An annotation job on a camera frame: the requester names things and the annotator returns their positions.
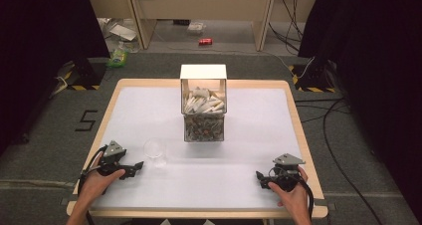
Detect clear plastic pack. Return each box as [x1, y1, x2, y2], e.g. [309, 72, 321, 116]
[186, 21, 207, 37]

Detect clear glass cup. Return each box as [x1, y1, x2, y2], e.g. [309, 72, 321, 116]
[142, 137, 168, 169]

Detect pile of white packets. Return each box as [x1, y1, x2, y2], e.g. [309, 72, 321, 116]
[183, 87, 227, 115]

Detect green packet on floor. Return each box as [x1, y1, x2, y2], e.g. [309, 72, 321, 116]
[105, 42, 130, 70]

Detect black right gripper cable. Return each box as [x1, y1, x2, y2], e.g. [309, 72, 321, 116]
[297, 175, 316, 221]

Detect beige wooden desk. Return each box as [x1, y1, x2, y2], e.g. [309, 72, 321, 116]
[84, 0, 322, 53]

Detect black curtain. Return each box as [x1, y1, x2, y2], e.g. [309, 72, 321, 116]
[298, 0, 422, 216]
[0, 0, 111, 154]

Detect black stand base hazard tape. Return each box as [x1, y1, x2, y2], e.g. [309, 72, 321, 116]
[63, 57, 107, 92]
[288, 57, 336, 94]

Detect black floor cable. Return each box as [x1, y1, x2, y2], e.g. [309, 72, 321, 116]
[294, 97, 386, 225]

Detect black hanging power cables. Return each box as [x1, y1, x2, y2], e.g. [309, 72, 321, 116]
[268, 0, 305, 53]

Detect person's right hand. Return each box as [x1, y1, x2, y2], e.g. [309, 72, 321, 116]
[267, 165, 312, 217]

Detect crumpled clear plastic bag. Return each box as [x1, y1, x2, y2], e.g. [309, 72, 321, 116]
[97, 17, 141, 54]

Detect white table mat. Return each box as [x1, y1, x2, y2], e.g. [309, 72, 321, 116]
[90, 86, 306, 210]

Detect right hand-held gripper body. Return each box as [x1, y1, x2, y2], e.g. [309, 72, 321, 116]
[268, 152, 307, 193]

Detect white two-tier storage box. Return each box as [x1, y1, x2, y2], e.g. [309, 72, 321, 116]
[179, 64, 229, 143]

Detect pile of dark packets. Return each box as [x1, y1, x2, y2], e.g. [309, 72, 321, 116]
[184, 113, 224, 142]

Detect wooden table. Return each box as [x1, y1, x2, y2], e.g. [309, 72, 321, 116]
[66, 78, 329, 220]

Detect person's left hand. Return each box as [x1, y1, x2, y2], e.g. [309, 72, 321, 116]
[77, 151, 126, 207]

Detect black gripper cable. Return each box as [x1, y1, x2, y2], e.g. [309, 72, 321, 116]
[297, 175, 316, 221]
[77, 144, 108, 225]

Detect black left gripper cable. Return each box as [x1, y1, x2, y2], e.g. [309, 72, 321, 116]
[77, 144, 108, 225]

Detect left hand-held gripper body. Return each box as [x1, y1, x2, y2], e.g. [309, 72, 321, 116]
[98, 139, 128, 177]

